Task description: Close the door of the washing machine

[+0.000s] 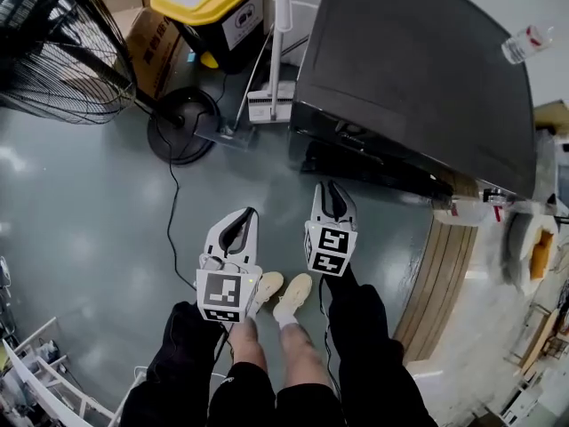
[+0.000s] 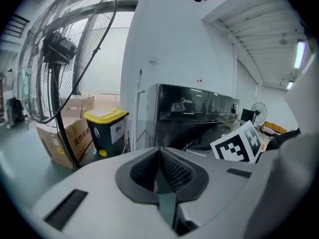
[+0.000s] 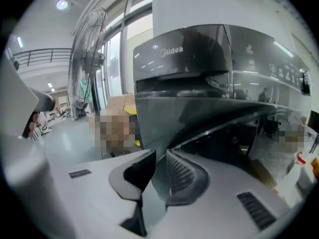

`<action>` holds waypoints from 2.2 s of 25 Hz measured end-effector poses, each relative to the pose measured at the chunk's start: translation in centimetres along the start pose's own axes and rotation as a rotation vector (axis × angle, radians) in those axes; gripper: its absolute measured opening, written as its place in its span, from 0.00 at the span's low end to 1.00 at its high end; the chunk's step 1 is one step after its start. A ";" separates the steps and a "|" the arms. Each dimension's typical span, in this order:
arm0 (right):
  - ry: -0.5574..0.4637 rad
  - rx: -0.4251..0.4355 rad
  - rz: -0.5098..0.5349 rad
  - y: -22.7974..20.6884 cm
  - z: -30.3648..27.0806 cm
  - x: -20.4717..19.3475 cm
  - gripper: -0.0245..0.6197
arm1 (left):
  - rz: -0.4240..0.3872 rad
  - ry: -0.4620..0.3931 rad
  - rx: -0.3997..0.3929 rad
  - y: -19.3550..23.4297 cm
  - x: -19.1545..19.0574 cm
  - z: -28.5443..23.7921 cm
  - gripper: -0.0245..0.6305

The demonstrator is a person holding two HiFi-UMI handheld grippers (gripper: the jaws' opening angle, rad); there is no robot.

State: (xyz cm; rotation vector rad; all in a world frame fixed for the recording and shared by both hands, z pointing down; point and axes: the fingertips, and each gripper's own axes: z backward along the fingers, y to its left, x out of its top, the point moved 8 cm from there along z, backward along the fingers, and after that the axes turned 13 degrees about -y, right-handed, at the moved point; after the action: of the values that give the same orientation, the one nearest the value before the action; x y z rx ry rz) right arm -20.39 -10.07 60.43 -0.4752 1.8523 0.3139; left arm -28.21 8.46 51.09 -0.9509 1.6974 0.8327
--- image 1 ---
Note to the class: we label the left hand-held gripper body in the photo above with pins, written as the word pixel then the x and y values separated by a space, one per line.
pixel 226 292

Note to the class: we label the orange cushion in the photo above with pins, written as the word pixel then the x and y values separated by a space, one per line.
pixel 542 252

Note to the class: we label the printed brown cardboard box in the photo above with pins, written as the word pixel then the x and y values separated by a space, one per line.
pixel 155 56

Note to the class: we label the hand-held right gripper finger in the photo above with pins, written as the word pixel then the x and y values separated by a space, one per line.
pixel 318 207
pixel 351 214

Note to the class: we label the person's left leg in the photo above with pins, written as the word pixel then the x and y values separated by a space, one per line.
pixel 246 340

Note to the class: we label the person's cream shoe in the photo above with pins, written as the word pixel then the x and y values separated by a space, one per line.
pixel 269 287
pixel 293 296

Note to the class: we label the wooden coffee table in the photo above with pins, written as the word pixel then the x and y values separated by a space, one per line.
pixel 538 340

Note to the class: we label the wooden slatted platform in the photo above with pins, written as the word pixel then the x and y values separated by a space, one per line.
pixel 435 292

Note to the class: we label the person's left cream shoe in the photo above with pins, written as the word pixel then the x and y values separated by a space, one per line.
pixel 269 287

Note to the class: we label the clear plastic water bottle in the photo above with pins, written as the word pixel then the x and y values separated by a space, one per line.
pixel 526 45

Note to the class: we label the person's left forearm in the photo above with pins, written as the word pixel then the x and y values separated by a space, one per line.
pixel 182 349

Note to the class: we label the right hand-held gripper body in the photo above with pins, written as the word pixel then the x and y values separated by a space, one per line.
pixel 331 247

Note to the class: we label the black standing fan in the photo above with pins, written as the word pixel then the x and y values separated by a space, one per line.
pixel 66 60

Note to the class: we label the person's right forearm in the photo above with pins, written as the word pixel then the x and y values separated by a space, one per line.
pixel 360 327

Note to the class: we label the person's leg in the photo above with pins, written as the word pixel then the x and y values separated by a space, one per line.
pixel 304 354
pixel 246 340

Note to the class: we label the person's right cream shoe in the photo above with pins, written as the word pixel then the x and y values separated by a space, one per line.
pixel 293 296

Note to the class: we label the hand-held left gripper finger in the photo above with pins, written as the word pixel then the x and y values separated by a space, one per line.
pixel 213 240
pixel 252 247

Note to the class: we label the white bean bag seat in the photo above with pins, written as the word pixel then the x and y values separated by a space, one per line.
pixel 515 256

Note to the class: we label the person's right leg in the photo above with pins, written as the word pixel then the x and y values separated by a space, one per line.
pixel 304 354

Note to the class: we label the white metal rack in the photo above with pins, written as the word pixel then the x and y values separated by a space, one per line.
pixel 44 372

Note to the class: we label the large clear water jug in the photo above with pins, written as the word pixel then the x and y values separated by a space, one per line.
pixel 462 211

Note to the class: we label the large brown cardboard panel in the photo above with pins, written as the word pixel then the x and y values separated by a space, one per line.
pixel 553 114

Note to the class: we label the black washing machine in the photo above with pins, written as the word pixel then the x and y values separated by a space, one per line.
pixel 400 69

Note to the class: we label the person's black shorts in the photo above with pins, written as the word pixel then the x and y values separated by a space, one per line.
pixel 266 398

